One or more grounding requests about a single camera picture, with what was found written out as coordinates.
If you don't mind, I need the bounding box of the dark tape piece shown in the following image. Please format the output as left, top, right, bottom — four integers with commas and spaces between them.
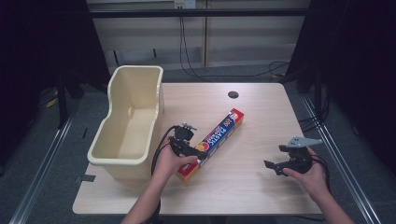
74, 174, 96, 184

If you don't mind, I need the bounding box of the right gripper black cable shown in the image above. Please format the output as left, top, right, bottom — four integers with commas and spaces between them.
311, 153, 332, 191

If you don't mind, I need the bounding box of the cream plastic bin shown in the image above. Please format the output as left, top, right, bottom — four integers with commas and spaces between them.
87, 64, 165, 182

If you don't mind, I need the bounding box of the black floor cable bundle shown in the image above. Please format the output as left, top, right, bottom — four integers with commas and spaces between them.
297, 114, 322, 133

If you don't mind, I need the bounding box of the plastic wrap box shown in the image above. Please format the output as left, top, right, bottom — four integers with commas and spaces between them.
176, 107, 246, 184

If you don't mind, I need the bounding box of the dark curtain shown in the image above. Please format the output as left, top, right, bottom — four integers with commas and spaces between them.
281, 0, 396, 175
0, 0, 110, 167

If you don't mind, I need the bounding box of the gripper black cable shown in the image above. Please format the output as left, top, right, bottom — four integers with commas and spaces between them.
311, 153, 332, 191
149, 124, 182, 177

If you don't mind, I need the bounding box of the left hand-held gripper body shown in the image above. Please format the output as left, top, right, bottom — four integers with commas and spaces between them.
169, 121, 198, 154

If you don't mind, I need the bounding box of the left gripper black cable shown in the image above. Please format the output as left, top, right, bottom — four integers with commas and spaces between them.
149, 124, 182, 177

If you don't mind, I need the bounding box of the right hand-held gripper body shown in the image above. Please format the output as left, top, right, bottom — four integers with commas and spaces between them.
277, 136, 324, 175

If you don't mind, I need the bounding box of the aluminium floor rail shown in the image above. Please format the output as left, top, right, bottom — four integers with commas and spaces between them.
300, 92, 383, 224
8, 113, 75, 224

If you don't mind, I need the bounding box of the black horizontal bar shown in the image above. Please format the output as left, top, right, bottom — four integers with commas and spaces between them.
89, 7, 310, 19

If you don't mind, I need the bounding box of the black wall cable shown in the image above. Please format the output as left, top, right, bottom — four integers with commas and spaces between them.
178, 16, 291, 79

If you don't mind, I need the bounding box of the white wall outlet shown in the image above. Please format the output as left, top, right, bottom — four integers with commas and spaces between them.
174, 0, 197, 9

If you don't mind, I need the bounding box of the person's left hand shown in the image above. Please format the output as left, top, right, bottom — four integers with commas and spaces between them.
151, 135, 199, 185

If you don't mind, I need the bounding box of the person's right hand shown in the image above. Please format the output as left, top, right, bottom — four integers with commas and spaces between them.
282, 147, 329, 200

